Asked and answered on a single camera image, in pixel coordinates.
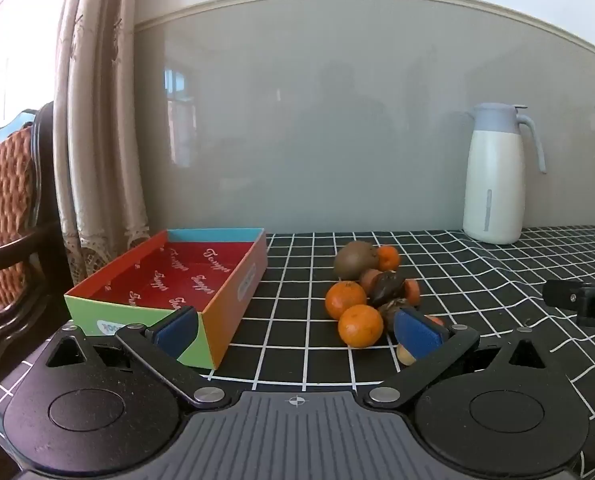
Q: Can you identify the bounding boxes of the large tangerine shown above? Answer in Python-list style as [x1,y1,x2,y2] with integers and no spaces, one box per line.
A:
[325,281,367,320]
[338,304,385,349]

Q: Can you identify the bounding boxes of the beige lace curtain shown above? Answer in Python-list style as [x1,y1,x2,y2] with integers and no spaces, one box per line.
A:
[52,0,153,286]

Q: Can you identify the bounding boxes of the black checked tablecloth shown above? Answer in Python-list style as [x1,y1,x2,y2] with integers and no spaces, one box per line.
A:
[0,224,595,480]

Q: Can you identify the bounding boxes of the dark brown fruit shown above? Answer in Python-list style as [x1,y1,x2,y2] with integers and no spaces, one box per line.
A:
[379,298,414,332]
[369,271,406,309]

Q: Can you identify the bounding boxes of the colourful cardboard box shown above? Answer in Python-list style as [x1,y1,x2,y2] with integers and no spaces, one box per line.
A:
[64,228,268,371]

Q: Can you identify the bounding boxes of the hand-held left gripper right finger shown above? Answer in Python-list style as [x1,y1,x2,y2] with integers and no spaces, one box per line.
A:
[367,308,545,408]

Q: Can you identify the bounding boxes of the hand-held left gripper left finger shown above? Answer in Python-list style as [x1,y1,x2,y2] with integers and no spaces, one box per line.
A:
[45,307,228,407]

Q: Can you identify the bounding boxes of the wooden sofa with orange cushions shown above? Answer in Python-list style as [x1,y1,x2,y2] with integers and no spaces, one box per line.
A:
[0,101,74,388]

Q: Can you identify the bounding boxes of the white thermos jug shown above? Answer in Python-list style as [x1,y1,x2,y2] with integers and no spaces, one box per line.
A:
[462,103,548,245]

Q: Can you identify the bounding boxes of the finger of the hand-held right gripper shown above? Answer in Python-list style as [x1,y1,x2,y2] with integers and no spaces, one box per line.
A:
[543,279,587,307]

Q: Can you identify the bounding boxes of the brown kiwi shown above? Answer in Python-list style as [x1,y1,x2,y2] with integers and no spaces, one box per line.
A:
[334,241,380,281]

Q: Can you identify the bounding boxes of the small tangerine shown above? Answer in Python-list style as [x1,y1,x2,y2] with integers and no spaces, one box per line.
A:
[377,245,401,272]

